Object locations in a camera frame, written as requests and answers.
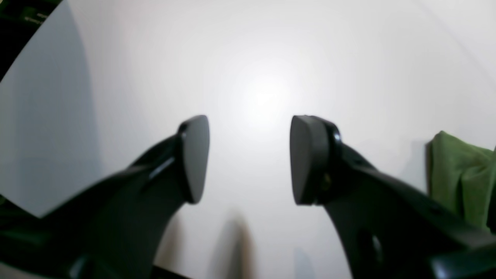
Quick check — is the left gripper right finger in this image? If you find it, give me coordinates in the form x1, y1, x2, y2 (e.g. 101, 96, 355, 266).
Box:
290, 115, 495, 279

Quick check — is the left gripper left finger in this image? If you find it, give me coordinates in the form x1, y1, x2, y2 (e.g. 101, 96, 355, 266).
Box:
1, 115, 210, 279

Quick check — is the green t-shirt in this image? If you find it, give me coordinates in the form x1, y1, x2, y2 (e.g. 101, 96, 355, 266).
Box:
427, 131, 496, 233

